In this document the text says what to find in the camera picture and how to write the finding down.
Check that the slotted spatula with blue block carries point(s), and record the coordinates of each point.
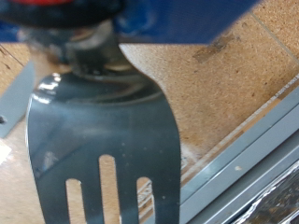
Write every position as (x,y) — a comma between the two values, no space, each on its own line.
(102,124)

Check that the silver toaster oven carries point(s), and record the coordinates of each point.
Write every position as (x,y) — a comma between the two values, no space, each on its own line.
(258,189)

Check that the aluminium foil oven liner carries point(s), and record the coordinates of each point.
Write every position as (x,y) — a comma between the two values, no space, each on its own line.
(280,199)

